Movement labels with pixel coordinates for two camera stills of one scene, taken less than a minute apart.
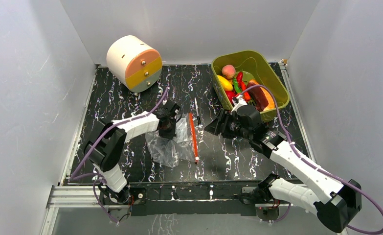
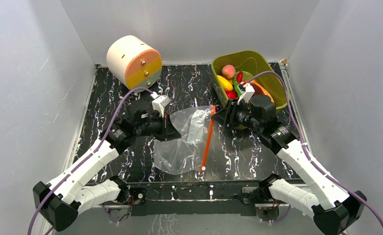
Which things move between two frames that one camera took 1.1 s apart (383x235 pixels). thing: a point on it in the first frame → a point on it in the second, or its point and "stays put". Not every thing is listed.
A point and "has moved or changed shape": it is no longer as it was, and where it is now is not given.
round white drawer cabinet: [134, 63] stays put
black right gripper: [223, 122] → [229, 114]
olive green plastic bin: [256, 65] stays put
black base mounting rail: [194, 198] stays put
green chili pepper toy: [236, 85] stays put
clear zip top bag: [172, 152] has moved or changed shape
